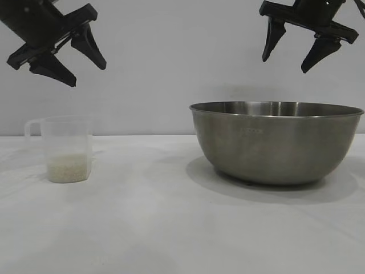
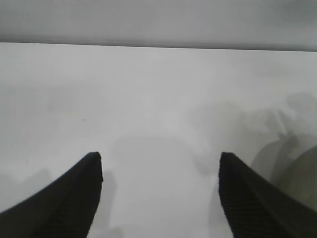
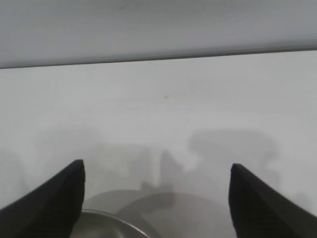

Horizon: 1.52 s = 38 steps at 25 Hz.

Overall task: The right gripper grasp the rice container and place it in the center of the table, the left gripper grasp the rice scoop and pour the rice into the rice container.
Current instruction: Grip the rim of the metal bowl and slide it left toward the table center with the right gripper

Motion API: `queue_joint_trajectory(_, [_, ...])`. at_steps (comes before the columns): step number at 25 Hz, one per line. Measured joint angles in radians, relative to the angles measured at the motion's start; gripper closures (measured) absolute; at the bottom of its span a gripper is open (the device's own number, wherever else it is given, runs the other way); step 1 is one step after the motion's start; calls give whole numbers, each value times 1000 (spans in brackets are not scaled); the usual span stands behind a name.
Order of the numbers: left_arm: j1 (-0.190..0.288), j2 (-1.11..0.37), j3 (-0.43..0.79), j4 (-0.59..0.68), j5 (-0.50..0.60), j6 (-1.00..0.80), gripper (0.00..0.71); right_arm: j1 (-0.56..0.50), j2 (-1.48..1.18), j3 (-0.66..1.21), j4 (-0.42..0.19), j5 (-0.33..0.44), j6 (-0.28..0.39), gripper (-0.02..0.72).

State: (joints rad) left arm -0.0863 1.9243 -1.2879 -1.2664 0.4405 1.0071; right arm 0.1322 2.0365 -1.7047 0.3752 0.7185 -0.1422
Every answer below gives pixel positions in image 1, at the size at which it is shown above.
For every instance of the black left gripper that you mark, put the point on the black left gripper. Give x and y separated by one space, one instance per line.
42 25

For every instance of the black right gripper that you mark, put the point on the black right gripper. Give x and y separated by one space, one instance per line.
313 14

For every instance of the clear plastic measuring cup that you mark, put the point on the clear plastic measuring cup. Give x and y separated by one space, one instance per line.
67 137

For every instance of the stainless steel mixing bowl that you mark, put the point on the stainless steel mixing bowl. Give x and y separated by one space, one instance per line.
273 148

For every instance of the white uncooked rice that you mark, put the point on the white uncooked rice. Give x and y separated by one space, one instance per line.
67 168

